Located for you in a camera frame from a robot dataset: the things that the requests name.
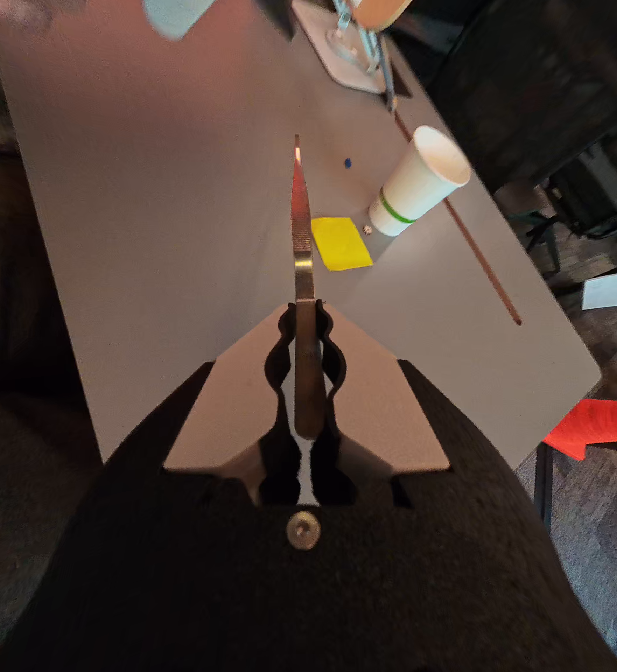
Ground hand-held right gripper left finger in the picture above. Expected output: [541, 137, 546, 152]
[163, 303, 301, 507]

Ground metal tweezers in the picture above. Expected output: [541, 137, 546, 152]
[290, 134, 326, 441]

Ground grey desk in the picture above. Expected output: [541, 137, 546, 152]
[0, 0, 603, 470]

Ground orange traffic cone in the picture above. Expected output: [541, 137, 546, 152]
[543, 399, 617, 462]

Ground wooden tablet stand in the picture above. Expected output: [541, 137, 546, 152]
[292, 0, 414, 95]

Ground black mesh office chair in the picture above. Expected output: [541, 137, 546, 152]
[392, 0, 617, 279]

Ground white paper cup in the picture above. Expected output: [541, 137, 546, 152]
[367, 125, 472, 237]

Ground yellow sticky note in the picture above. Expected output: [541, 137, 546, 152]
[311, 216, 374, 272]

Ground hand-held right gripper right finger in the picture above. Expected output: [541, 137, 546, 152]
[311, 300, 451, 507]

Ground grey yellow scissors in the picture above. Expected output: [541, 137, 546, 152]
[374, 31, 398, 113]

